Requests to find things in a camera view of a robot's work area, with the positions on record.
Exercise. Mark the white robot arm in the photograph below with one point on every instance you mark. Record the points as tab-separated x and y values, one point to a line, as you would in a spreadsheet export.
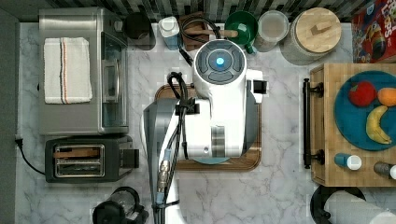
219	62

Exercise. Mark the glass canister with wooden lid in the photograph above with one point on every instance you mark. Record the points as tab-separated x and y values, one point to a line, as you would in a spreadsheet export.
313	34

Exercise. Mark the wooden serving tray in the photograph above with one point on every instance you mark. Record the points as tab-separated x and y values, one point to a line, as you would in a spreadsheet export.
249	161

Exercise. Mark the wooden spoon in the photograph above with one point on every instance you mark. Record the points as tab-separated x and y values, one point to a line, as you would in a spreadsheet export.
226	33

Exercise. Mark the dark smoked glass jar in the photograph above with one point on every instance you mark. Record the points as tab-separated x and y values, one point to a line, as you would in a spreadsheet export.
138	29

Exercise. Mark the grey white shaker bottle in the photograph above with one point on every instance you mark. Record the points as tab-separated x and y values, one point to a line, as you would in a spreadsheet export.
385	169

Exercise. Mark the dark wooden utensil box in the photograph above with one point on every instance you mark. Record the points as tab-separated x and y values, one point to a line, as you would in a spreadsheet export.
196	41

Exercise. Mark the white striped folded towel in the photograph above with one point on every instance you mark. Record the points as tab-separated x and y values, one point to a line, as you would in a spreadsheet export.
67	71

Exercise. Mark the dark blue plate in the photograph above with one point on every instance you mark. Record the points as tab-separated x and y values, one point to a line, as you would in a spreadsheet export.
351	119

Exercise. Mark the paper towel roll on holder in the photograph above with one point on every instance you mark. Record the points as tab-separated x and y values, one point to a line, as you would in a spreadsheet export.
346	205

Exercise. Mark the white blue milk carton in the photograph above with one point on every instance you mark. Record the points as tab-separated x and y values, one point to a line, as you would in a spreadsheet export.
169	30

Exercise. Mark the yellow banana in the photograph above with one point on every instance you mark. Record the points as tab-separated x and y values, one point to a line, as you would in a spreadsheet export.
373	128

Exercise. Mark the blue white shaker bottle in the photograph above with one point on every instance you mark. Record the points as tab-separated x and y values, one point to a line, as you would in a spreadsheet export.
351	162

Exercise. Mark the red apple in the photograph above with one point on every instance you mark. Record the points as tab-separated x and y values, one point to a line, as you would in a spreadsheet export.
362	94

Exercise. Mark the brown toast slice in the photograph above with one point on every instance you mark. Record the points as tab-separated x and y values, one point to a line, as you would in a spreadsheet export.
76	153

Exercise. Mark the light blue plate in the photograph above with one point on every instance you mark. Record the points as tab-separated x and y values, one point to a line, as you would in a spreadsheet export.
210	161

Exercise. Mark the wooden crate with black handle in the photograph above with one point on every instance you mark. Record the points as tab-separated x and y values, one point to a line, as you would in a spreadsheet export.
322	139

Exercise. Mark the black two-slot toaster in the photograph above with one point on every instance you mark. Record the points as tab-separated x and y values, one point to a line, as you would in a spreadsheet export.
117	158

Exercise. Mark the orange fruit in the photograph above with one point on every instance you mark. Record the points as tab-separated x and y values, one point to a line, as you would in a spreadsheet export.
387	96

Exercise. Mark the clear jar with white lid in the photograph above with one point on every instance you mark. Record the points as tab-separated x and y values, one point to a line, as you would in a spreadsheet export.
273	27

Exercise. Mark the red cereal box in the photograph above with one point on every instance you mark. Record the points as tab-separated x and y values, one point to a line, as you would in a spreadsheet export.
374	33

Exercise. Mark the stainless steel toaster oven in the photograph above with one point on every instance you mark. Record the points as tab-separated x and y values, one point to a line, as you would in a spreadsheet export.
107	111

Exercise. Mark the green mug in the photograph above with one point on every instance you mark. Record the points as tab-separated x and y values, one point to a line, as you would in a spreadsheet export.
246	26

